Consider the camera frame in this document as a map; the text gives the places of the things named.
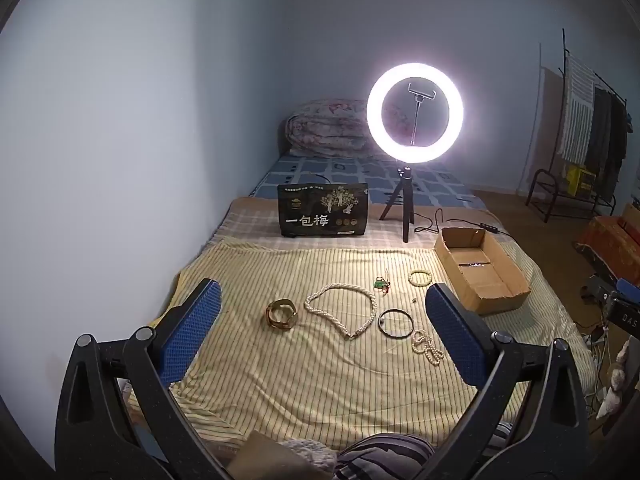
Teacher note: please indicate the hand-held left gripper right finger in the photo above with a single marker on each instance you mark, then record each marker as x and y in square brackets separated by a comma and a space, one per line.
[456, 332]

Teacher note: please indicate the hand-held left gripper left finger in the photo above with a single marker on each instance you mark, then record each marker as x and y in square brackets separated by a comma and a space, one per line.
[195, 327]

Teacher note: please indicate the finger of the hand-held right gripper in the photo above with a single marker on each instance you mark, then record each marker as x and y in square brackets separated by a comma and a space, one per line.
[597, 287]

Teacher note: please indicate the dark thin bangle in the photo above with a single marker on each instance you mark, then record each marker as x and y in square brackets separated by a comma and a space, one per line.
[409, 327]

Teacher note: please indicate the cardboard box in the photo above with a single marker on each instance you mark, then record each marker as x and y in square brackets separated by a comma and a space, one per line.
[495, 280]

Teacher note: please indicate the brown wrist watch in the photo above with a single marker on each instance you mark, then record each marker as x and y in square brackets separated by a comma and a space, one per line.
[280, 317]

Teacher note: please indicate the orange patterned cloth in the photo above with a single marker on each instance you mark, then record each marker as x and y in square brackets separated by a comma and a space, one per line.
[605, 242]

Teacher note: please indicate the white crumpled cloth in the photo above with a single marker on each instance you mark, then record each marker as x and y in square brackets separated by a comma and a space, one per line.
[617, 385]

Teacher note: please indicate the black metal shoe rack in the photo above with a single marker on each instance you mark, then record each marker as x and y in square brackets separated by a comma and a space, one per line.
[542, 195]

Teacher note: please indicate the yellow box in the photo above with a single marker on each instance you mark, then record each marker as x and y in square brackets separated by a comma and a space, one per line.
[580, 180]

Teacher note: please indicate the yellow striped blanket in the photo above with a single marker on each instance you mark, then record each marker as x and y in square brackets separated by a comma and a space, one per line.
[300, 385]

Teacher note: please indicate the tan plaid bed sheet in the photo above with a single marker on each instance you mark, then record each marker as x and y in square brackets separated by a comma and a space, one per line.
[250, 220]

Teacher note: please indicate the black tripod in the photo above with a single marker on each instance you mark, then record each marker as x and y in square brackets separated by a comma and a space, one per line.
[405, 200]

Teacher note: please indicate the striped dark garment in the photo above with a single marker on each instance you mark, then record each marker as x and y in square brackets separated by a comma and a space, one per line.
[385, 457]

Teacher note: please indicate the dark hanging clothes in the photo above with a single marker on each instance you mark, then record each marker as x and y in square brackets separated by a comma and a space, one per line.
[607, 140]

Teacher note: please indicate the tan cloth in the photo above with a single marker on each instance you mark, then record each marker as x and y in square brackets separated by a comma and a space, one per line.
[270, 455]

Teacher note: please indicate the black snack bag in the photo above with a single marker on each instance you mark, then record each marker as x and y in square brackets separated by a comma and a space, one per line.
[322, 210]

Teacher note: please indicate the white striped towel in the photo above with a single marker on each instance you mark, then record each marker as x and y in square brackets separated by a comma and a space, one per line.
[577, 110]

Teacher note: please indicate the blue patterned bed sheet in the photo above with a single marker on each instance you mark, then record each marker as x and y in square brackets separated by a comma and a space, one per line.
[350, 172]

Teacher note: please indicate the phone holder clamp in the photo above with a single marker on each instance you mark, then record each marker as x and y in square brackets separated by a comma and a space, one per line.
[416, 110]

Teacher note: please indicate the rolled floral quilt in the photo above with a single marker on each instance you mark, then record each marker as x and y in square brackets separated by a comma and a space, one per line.
[325, 127]

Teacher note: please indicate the black clothes rack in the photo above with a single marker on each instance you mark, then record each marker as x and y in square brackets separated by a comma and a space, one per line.
[566, 50]

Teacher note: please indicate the black inline switch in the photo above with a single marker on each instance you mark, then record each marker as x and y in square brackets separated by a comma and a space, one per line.
[489, 227]

